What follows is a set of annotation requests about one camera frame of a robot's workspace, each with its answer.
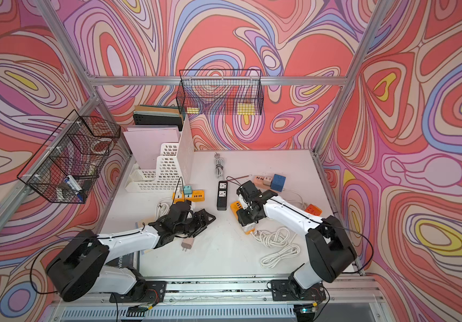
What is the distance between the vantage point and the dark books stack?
3.12 feet

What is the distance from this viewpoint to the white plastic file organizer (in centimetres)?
86

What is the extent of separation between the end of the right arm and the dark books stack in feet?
1.51

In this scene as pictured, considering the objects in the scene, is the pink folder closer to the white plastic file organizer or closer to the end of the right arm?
the white plastic file organizer

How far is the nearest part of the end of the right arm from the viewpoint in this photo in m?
0.62

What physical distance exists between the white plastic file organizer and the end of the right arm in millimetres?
324

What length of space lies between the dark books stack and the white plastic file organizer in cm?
13
